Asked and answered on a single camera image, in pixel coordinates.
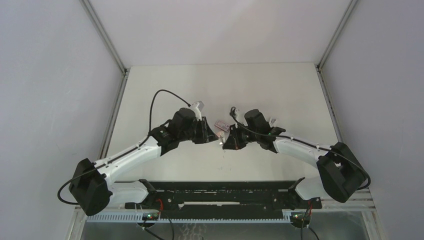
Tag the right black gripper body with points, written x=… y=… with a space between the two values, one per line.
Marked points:
x=244 y=136

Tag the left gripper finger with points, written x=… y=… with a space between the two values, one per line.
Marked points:
x=205 y=129
x=204 y=139

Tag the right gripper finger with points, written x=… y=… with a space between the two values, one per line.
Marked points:
x=231 y=136
x=231 y=145

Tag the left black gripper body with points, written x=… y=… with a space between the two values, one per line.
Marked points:
x=196 y=129

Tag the red white staple box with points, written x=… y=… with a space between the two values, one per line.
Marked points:
x=223 y=126

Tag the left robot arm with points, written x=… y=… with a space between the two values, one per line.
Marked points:
x=94 y=185

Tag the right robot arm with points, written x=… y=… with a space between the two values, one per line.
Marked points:
x=340 y=173

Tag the left green circuit board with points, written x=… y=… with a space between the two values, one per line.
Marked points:
x=150 y=217

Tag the green circuit board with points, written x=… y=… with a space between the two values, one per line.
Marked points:
x=300 y=220
x=150 y=217

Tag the right green circuit board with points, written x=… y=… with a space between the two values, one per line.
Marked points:
x=300 y=220

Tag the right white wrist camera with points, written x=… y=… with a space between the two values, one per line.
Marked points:
x=272 y=122

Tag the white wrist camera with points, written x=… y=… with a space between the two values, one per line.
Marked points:
x=272 y=122
x=197 y=107

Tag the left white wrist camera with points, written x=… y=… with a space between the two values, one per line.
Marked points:
x=197 y=107

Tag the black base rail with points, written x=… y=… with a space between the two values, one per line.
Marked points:
x=221 y=199

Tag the left aluminium frame post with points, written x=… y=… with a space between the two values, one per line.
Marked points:
x=103 y=34

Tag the aluminium frame post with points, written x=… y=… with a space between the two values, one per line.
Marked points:
x=103 y=34
x=338 y=31

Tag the right aluminium frame post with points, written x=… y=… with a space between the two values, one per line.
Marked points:
x=338 y=31

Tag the white slotted cable duct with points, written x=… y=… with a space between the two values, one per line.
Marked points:
x=133 y=217

